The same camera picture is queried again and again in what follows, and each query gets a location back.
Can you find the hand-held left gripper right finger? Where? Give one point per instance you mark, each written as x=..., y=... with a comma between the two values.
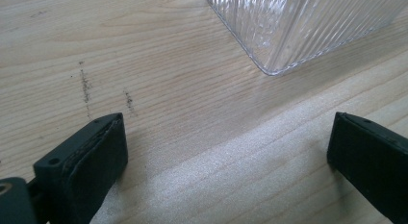
x=372, y=160

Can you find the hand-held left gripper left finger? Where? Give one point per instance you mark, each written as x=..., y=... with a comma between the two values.
x=86, y=163

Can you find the clear ribbed plastic container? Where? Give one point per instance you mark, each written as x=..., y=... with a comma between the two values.
x=288, y=28

